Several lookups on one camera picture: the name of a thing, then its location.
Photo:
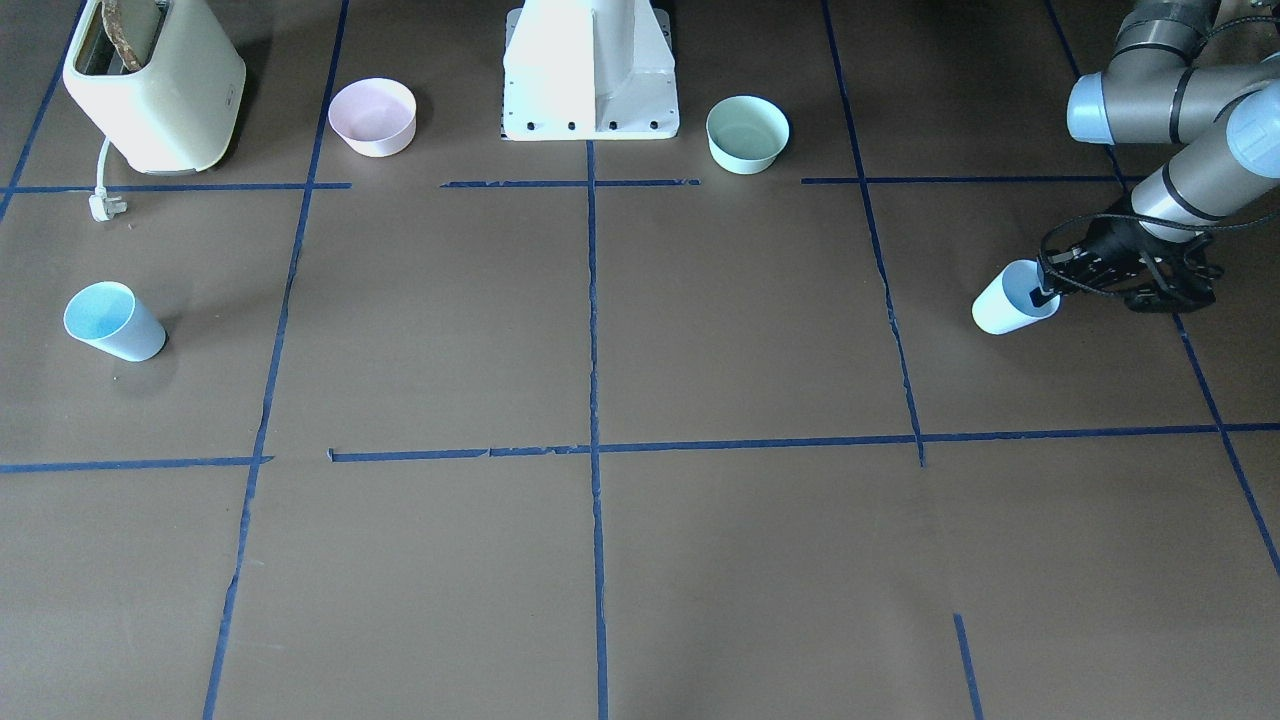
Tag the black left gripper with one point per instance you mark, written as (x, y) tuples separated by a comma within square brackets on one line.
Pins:
[(1108, 246)]

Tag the blue cup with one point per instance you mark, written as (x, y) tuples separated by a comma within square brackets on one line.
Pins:
[(1003, 306), (108, 316)]

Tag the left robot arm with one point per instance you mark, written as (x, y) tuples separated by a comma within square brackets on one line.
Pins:
[(1222, 119)]

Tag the green bowl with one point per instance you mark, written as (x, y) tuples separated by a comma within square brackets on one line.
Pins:
[(746, 133)]

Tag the pink bowl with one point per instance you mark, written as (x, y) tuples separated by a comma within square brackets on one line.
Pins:
[(377, 117)]

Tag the cream toaster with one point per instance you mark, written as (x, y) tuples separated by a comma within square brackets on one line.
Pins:
[(177, 115)]

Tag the toast slice in toaster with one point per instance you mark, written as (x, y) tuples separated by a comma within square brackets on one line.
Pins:
[(132, 28)]

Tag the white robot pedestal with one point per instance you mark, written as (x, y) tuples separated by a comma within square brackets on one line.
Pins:
[(589, 71)]

